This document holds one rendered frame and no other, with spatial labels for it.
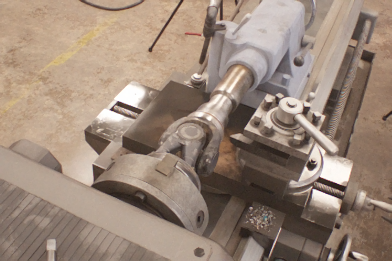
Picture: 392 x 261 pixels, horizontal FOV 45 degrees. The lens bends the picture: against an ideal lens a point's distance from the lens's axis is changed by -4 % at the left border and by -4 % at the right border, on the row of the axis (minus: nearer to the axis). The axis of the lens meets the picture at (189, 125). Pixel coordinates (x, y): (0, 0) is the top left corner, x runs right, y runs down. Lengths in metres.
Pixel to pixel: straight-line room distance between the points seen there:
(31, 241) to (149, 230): 0.17
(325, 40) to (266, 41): 0.79
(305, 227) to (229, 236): 0.22
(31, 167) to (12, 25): 3.13
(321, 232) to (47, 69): 2.38
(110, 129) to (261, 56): 0.52
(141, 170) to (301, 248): 0.62
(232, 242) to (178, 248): 0.65
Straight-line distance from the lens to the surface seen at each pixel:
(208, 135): 1.21
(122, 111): 1.63
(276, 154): 1.22
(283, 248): 1.43
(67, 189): 0.77
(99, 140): 1.55
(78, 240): 0.71
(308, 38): 1.77
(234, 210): 1.41
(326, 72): 2.02
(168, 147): 1.10
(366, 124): 3.27
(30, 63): 3.44
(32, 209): 0.75
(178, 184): 0.96
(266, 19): 1.62
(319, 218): 1.41
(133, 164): 0.98
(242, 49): 1.48
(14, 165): 0.82
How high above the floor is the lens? 1.92
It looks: 41 degrees down
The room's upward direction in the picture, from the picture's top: 7 degrees clockwise
